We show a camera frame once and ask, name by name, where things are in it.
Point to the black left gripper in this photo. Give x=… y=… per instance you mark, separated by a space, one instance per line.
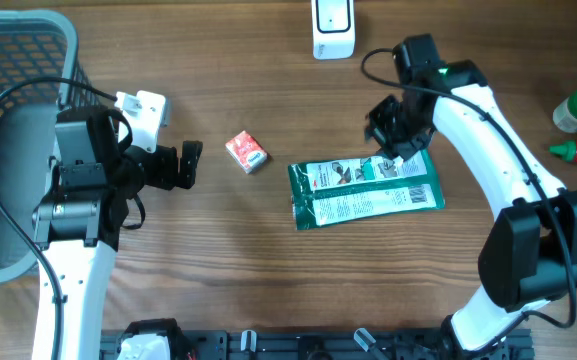
x=167 y=178

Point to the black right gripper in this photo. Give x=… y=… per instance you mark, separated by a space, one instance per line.
x=374 y=130

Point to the small orange white box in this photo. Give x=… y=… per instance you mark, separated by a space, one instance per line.
x=246 y=151

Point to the green white sachet packet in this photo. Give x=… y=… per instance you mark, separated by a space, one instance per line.
x=338 y=191

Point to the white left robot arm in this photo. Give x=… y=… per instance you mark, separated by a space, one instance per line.
x=78 y=221

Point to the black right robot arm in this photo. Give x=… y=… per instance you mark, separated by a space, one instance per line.
x=529 y=259

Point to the white barcode scanner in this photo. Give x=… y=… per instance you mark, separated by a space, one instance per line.
x=333 y=29

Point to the grey plastic mesh basket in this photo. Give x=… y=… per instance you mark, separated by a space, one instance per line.
x=33 y=43

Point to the black mounting rail base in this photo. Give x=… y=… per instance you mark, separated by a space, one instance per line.
x=293 y=345

